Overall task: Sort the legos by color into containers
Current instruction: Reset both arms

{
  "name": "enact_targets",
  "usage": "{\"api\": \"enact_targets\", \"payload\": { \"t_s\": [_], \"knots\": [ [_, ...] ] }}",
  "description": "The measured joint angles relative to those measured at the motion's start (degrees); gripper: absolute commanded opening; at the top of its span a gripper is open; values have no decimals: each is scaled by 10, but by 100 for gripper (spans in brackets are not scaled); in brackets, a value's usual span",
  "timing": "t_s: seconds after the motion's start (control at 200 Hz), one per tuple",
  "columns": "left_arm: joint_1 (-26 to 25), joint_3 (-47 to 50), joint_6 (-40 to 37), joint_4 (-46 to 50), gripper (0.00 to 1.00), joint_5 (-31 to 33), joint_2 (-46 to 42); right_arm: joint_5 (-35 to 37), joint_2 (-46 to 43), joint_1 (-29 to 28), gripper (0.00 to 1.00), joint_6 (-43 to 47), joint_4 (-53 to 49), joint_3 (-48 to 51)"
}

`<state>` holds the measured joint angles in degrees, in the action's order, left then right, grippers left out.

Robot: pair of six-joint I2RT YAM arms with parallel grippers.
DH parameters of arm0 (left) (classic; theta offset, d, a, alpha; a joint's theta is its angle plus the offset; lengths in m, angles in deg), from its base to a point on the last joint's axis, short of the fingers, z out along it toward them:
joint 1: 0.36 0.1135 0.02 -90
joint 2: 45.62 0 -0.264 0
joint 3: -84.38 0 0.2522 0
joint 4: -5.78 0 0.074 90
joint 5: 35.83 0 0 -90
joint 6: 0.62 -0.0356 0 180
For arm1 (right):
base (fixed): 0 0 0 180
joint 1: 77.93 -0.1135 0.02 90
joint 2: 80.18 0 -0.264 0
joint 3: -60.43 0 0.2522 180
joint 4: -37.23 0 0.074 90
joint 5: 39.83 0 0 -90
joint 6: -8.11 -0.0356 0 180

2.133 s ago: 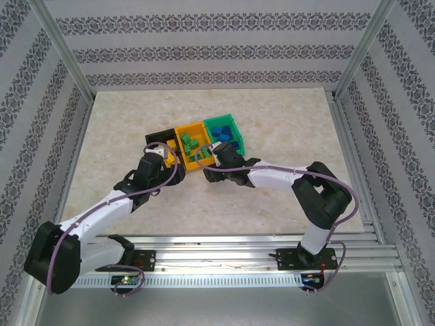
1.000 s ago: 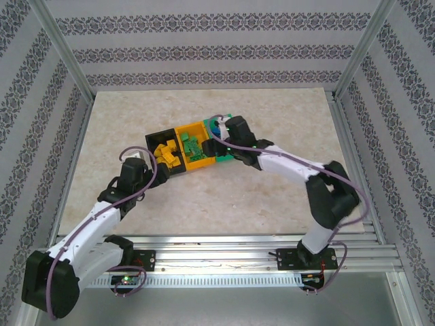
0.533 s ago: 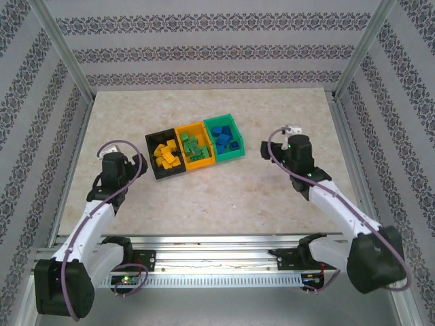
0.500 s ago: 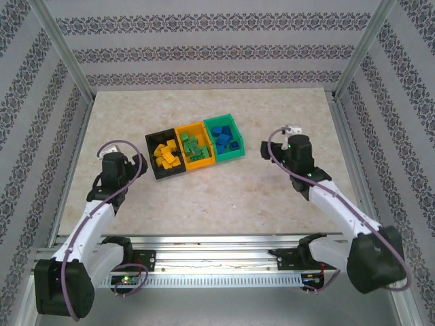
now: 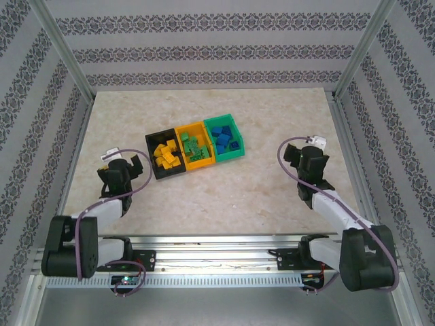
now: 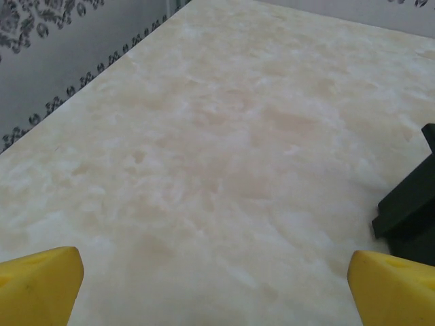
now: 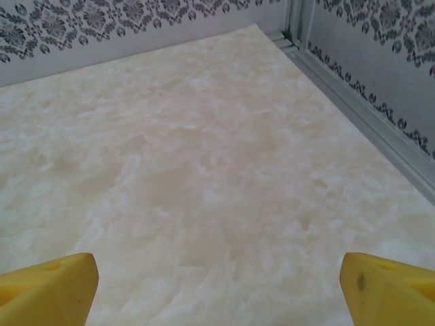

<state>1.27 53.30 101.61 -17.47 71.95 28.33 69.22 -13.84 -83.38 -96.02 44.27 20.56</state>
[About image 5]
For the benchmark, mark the aluminium table side rail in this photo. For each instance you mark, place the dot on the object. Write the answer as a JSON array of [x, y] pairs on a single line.
[[86, 112], [347, 136]]

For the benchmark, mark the small green circuit board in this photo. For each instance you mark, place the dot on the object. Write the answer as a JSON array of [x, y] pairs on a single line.
[[126, 280], [312, 278]]

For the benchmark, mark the yellow plastic bin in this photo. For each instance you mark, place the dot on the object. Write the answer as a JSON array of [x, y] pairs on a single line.
[[200, 164]]

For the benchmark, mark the black plastic bin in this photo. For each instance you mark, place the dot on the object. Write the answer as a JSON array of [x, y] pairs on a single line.
[[166, 175]]

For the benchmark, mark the grey metal shelf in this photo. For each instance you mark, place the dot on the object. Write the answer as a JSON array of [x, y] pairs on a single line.
[[217, 309]]

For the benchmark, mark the aluminium mounting rail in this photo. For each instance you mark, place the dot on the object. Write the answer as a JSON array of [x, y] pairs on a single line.
[[217, 254]]

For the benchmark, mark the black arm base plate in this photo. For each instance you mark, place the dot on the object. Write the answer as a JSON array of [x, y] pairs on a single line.
[[147, 259], [289, 259]]

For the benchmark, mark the green lego brick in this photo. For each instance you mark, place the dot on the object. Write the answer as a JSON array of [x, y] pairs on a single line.
[[205, 153], [191, 148], [195, 158], [193, 140], [184, 136]]

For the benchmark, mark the yellow lego brick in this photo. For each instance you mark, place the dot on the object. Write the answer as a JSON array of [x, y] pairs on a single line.
[[171, 144], [159, 162], [171, 165], [169, 157], [159, 150]]

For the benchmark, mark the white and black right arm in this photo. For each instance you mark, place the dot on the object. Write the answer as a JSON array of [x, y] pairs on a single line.
[[363, 261]]

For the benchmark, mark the green plastic bin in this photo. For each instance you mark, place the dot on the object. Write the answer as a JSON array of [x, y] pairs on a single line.
[[231, 157]]

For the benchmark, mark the aluminium frame post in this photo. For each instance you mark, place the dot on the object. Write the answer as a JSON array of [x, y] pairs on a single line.
[[363, 51], [66, 54]]

